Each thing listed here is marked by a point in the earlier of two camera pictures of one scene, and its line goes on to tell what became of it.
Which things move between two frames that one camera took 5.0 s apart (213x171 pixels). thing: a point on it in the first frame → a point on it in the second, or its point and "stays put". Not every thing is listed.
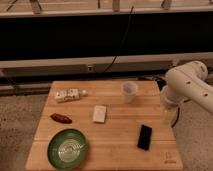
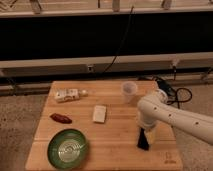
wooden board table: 104,125 stays put
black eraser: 145,137 stays put
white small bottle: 69,94 stays put
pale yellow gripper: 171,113 → 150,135
